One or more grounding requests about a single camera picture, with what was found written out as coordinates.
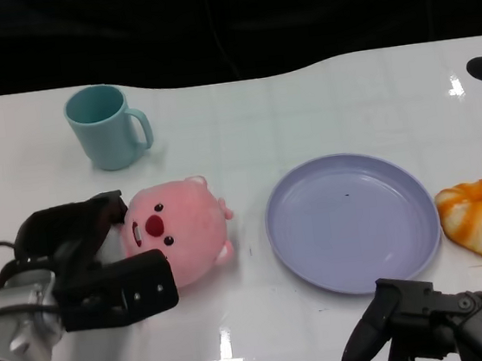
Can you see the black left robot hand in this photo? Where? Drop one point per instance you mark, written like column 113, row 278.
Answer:
column 88, row 293

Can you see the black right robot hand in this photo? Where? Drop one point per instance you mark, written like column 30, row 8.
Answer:
column 475, row 328

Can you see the pink plush beaver doll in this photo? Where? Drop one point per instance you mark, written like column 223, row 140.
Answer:
column 185, row 226

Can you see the lavender plastic plate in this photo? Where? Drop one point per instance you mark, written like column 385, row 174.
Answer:
column 350, row 224

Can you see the teal plastic mug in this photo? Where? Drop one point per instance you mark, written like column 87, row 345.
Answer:
column 103, row 135

